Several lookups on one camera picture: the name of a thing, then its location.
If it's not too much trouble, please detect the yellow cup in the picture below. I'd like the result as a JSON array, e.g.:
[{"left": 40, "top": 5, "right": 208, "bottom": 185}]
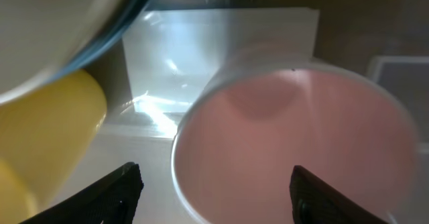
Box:
[{"left": 1, "top": 70, "right": 107, "bottom": 223}]

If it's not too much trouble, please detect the dark blue bowl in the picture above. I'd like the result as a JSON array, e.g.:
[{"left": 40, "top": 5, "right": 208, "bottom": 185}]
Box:
[{"left": 48, "top": 0, "right": 149, "bottom": 82}]

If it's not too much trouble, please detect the clear plastic storage container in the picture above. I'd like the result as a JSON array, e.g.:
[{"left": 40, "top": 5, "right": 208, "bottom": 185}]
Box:
[{"left": 50, "top": 0, "right": 429, "bottom": 224}]

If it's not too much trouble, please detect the cream large bowl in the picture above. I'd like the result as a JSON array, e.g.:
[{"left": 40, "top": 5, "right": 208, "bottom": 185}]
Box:
[{"left": 1, "top": 0, "right": 123, "bottom": 103}]

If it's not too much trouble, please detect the pink cup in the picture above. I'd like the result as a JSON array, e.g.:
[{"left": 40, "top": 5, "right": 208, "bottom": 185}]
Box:
[{"left": 171, "top": 44, "right": 419, "bottom": 223}]

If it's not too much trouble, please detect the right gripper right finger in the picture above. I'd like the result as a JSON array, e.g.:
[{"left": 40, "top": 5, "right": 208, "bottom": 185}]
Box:
[{"left": 289, "top": 166, "right": 387, "bottom": 224}]

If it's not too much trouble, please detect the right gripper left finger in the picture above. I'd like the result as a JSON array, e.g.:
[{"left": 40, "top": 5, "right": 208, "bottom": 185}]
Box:
[{"left": 21, "top": 162, "right": 144, "bottom": 224}]

